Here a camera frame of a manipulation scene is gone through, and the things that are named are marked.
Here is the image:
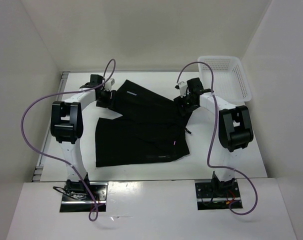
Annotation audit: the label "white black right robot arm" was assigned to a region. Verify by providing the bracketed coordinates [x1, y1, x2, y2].
[174, 78, 254, 197]

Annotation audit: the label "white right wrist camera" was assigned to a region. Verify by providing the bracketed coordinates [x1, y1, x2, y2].
[175, 81, 188, 98]

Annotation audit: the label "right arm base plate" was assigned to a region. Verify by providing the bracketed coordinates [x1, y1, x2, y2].
[195, 181, 243, 211]

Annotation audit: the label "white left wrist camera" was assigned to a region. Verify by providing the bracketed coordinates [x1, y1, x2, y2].
[103, 78, 115, 92]

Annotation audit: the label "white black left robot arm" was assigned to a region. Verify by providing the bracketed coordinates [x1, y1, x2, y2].
[50, 74, 116, 200]

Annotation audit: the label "white perforated plastic basket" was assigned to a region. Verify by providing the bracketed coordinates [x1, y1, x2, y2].
[198, 55, 252, 104]

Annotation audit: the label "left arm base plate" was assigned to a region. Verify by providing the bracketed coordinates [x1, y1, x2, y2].
[53, 182, 108, 213]

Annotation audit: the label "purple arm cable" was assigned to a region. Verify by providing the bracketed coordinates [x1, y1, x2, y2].
[176, 62, 259, 216]
[20, 58, 117, 222]

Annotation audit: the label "black sport shorts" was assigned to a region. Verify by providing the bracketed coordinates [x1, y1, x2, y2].
[95, 80, 191, 168]

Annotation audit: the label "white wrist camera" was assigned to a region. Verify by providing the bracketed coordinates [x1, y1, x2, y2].
[103, 78, 115, 92]
[175, 81, 188, 98]

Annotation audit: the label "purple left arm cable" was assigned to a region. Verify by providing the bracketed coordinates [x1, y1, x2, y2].
[20, 58, 117, 222]

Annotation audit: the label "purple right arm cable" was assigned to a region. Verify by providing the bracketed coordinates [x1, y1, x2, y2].
[176, 62, 259, 216]

